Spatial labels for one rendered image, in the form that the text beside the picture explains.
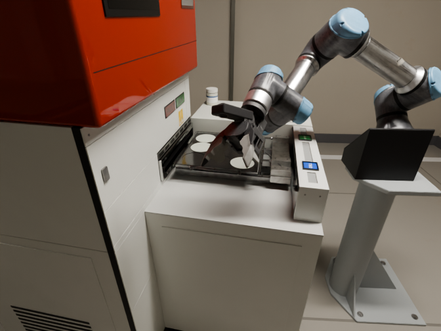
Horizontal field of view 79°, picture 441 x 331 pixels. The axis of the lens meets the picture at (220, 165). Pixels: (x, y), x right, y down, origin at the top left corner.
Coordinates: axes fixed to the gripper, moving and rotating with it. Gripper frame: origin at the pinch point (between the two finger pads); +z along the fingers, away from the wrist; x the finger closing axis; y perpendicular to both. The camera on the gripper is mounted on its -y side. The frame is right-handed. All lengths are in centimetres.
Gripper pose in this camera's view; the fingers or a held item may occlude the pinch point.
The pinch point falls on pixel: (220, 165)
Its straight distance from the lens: 64.5
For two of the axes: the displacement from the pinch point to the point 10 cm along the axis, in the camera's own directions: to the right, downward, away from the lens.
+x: -7.3, -0.2, 6.9
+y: 5.6, 5.7, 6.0
